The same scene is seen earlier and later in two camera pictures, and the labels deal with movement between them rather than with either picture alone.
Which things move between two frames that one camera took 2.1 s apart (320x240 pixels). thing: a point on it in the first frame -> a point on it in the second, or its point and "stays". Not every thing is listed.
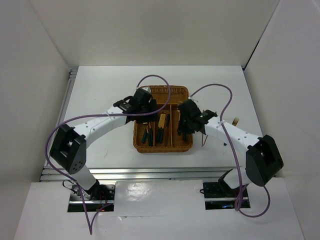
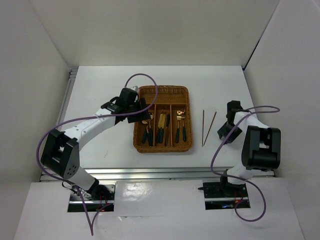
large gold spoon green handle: [151, 135] stays
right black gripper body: [184, 126] -> [226, 129]
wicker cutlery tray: [161, 136] stays
